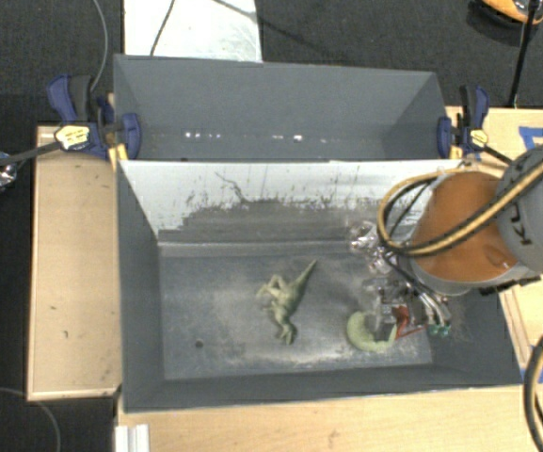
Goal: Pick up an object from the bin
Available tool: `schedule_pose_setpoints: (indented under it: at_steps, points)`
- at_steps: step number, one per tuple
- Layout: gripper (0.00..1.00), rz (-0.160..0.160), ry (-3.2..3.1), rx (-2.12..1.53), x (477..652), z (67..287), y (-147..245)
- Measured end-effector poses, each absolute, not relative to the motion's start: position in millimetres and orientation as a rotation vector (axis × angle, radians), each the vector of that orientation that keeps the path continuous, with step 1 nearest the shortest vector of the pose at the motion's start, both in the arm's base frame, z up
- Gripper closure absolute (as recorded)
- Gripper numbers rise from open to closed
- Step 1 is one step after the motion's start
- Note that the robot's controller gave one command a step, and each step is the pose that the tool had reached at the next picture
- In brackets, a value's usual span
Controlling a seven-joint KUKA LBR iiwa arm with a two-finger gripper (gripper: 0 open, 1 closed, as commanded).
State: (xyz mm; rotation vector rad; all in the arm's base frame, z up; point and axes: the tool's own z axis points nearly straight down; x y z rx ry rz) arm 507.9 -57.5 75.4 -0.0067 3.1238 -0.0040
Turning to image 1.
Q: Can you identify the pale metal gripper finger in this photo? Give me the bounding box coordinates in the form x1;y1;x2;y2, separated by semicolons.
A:
375;320;397;344
367;292;386;325

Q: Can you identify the green curled toy animal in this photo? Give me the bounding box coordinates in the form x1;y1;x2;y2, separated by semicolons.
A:
345;310;400;354

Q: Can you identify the clear glass object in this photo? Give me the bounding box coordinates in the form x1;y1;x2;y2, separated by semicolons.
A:
344;219;395;278

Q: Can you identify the green toy dinosaur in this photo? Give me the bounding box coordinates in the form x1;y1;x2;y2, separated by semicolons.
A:
254;258;319;347

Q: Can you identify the grey metal bin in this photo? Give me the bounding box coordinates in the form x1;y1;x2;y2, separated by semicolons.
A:
110;53;524;413

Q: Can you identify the pale wood board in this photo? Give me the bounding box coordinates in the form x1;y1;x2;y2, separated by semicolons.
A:
25;121;122;402

